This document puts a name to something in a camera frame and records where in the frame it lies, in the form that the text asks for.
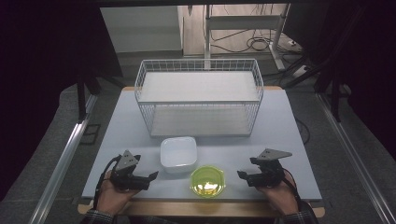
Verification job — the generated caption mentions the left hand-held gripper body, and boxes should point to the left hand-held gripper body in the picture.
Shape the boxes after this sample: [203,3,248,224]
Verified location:
[110,149,151,191]

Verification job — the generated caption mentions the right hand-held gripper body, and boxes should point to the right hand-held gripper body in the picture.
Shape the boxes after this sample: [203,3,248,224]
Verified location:
[247,147,293,189]

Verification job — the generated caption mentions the green translucent bowl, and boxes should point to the green translucent bowl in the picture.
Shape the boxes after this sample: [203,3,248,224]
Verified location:
[190,165,226,199]

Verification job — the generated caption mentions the person's left hand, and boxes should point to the person's left hand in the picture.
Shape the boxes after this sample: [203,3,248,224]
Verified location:
[96,170,142,216]

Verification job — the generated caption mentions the person's right hand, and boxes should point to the person's right hand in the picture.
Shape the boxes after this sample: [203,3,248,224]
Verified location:
[257,173,300,217]

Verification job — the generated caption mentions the white square bowl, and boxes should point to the white square bowl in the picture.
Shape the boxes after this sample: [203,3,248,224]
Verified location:
[160,135,199,175]

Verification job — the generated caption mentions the black stand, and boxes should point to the black stand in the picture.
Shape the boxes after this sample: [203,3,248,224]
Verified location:
[75,69,126,123]
[279,6,368,123]

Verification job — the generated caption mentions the white power strip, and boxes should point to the white power strip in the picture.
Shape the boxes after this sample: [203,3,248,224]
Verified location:
[291,63,313,79]

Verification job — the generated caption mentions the white cabinet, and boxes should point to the white cabinet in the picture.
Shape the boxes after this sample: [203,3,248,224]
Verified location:
[100,5,184,54]

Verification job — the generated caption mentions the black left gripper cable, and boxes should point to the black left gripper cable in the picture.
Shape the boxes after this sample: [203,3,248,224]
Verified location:
[92,155,121,210]

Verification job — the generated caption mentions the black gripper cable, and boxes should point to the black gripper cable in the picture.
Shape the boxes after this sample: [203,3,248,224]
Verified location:
[281,167,304,213]
[92,155,121,210]

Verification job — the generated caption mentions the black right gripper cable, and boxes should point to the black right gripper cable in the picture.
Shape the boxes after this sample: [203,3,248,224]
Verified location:
[281,167,304,213]

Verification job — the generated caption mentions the black looped cable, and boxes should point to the black looped cable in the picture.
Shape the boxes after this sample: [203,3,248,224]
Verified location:
[294,117,311,146]

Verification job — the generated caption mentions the aluminium rail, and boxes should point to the aluminium rail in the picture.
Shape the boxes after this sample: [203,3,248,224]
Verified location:
[28,93,98,224]
[315,92,396,224]

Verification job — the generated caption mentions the black floor cables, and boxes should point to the black floor cables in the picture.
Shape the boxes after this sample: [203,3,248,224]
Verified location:
[210,28,283,54]

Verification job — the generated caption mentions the white metal desk frame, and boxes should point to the white metal desk frame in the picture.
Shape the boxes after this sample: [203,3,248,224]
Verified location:
[204,3,291,71]

